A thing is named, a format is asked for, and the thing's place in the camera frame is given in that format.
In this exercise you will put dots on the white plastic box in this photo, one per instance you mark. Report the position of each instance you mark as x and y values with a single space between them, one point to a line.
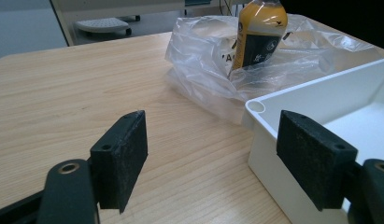
336 124

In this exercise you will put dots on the clear plastic bag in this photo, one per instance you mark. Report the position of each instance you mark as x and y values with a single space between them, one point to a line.
205 65

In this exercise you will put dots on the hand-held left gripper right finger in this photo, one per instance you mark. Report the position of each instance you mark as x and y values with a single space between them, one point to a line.
311 158

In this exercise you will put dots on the yellow bottle with dark label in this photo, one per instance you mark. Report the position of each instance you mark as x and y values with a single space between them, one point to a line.
258 37

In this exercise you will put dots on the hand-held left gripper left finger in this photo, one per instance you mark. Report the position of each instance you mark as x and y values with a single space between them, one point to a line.
118 165

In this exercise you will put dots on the white footrest on wheels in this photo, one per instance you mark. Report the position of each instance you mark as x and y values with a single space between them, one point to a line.
102 25

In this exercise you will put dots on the beige cabinet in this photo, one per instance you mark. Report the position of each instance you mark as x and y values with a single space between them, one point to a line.
87 9

